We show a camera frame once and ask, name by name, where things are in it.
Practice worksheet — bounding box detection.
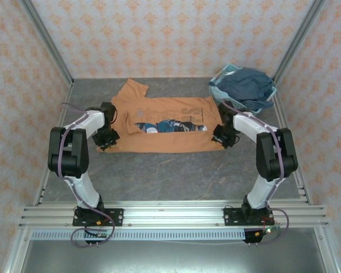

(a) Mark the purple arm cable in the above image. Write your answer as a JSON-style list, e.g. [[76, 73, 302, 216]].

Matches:
[[58, 101, 116, 249], [222, 100, 290, 245]]

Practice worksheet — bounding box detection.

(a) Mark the dark blue t-shirt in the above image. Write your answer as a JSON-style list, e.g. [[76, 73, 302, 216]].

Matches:
[[215, 67, 275, 111]]

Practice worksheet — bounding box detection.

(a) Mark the aluminium frame post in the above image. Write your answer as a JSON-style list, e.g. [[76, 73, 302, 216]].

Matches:
[[271, 0, 326, 83], [19, 0, 74, 83]]

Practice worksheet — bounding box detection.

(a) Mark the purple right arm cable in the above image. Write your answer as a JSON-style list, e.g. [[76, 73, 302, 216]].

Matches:
[[222, 100, 290, 245]]

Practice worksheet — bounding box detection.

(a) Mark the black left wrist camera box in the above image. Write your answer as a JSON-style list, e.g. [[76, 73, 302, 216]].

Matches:
[[92, 132, 105, 149]]

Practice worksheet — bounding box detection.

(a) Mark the aluminium lower frame bar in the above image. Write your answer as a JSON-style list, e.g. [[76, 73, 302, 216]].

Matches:
[[4, 227, 32, 273], [314, 227, 340, 273]]

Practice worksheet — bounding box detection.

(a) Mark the small controller circuit board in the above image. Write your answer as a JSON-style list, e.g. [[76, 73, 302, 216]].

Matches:
[[254, 226, 282, 238], [86, 230, 108, 239]]

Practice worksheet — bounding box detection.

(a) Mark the pale blue t-shirt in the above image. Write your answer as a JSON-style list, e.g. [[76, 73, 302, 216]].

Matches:
[[211, 82, 230, 101]]

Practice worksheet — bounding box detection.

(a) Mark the grey metal panel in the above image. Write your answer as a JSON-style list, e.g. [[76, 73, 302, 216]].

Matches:
[[16, 238, 327, 273]]

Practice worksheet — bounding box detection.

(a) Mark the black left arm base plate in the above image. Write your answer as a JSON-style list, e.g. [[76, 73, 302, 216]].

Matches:
[[72, 208, 124, 228]]

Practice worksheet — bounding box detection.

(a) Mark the aluminium mounting beam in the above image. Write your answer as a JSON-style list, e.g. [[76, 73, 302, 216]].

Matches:
[[19, 200, 329, 228]]

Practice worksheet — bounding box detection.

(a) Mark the grey slotted cable duct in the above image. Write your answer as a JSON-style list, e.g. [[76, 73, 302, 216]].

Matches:
[[30, 229, 247, 240]]

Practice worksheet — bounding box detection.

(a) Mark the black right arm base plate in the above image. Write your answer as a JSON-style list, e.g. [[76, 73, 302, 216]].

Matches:
[[223, 206, 275, 227]]

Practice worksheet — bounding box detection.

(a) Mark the aluminium table side rail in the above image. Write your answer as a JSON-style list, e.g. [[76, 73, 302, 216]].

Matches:
[[34, 81, 74, 206], [271, 81, 313, 206]]

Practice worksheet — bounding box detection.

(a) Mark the light blue perforated plastic basket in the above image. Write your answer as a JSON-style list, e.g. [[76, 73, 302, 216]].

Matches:
[[209, 64, 277, 114]]

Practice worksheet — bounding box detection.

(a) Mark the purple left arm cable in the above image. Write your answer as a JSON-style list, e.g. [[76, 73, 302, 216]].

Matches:
[[58, 101, 116, 249]]

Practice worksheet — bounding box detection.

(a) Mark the orange printed t-shirt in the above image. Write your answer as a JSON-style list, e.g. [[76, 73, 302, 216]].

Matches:
[[95, 78, 227, 154]]

